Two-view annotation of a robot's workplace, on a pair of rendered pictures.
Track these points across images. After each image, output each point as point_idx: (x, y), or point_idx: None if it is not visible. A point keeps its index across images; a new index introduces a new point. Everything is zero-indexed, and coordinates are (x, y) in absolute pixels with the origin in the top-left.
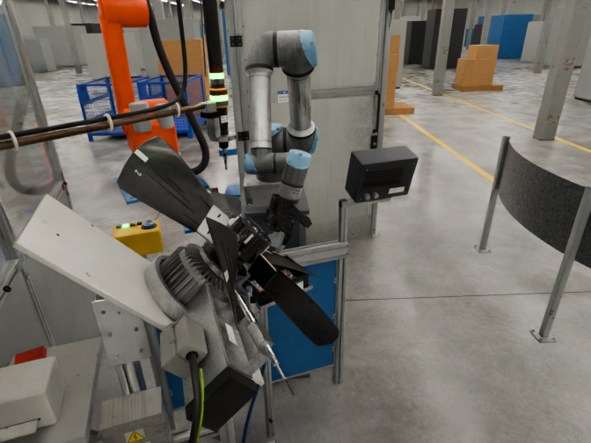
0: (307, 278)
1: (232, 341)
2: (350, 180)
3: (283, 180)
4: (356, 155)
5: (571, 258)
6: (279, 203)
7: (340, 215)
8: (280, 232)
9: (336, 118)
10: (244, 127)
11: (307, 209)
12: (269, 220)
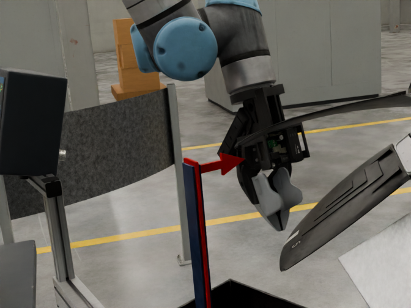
0: (233, 290)
1: None
2: (24, 139)
3: (263, 47)
4: (27, 72)
5: (10, 219)
6: (279, 99)
7: (62, 214)
8: (284, 167)
9: None
10: None
11: (28, 242)
12: (291, 142)
